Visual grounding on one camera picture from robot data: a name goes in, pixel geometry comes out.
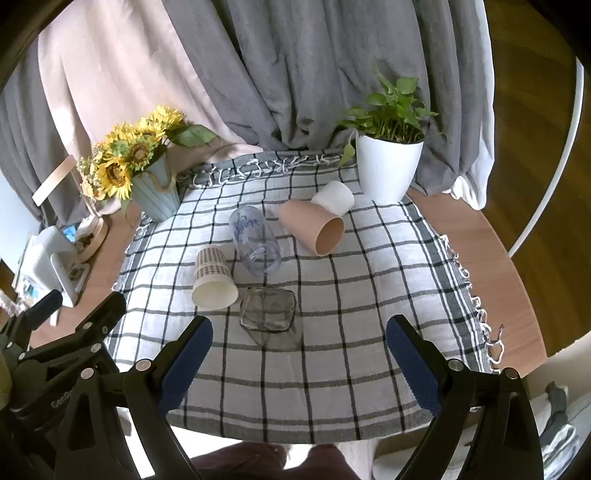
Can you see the pink curtain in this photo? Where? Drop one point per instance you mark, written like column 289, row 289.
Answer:
column 129, row 69

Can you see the green leafy plant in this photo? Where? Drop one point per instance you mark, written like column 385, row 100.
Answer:
column 392, row 115

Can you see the sunflower bouquet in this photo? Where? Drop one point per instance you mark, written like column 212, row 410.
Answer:
column 124, row 152

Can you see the white cup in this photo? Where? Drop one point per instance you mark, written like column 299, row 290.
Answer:
column 334, row 196

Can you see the white hoop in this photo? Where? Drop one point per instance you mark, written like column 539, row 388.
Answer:
column 535, row 217

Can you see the pink cup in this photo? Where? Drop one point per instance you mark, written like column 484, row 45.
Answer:
column 307, row 221

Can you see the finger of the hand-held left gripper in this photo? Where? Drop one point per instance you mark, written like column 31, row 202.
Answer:
column 99, row 318
column 39, row 311

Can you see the round wooden stand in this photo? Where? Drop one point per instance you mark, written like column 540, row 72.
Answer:
column 96, row 235

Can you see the white appliance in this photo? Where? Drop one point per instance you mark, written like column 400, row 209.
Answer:
column 48, row 261

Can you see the white curtain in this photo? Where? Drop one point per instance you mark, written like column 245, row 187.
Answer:
column 475, row 175

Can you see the white ribbed plant pot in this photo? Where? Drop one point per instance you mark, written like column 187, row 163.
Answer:
column 388, row 170

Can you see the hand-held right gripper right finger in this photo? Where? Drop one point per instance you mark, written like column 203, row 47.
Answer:
column 415, row 369

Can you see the checked paper cup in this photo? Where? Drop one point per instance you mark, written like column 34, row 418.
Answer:
column 213, row 281

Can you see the grey curtain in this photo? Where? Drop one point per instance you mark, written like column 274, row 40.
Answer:
column 27, row 138
column 323, row 69

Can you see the checked grey white tablecloth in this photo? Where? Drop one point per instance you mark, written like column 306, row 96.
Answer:
column 346, row 346

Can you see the blue ribbed vase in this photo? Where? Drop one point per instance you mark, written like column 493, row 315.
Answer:
column 157, row 194

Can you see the square clear glass cup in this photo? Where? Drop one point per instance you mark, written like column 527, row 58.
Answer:
column 270, row 314

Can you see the grey white folded cloth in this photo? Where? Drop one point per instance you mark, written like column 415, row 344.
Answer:
column 561, row 438

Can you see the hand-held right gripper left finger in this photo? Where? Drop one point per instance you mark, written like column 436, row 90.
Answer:
column 184, row 364

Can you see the clear plastic cup blue print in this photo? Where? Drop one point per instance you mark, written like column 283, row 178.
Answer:
column 254, row 240

